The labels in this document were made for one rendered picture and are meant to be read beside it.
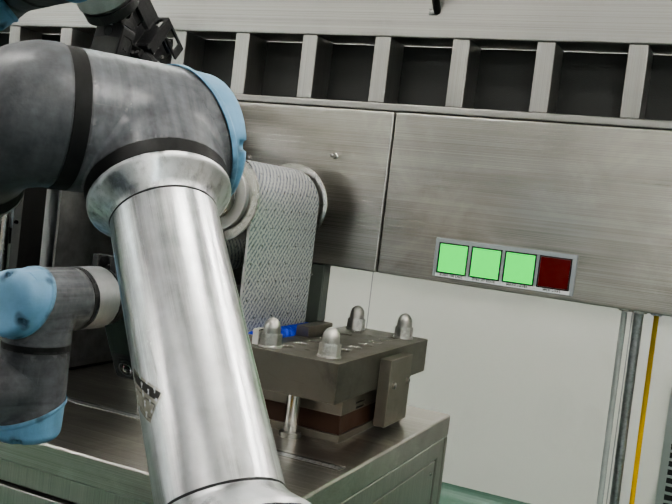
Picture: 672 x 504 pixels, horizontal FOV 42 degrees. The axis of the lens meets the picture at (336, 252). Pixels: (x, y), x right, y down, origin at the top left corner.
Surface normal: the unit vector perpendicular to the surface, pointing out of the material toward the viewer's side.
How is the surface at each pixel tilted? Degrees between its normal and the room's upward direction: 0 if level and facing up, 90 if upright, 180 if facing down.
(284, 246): 90
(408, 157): 90
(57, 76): 63
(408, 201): 90
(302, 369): 90
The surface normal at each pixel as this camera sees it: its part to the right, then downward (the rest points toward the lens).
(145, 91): 0.44, -0.46
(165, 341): -0.30, -0.44
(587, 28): -0.41, 0.00
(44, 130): 0.30, 0.32
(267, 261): 0.90, 0.13
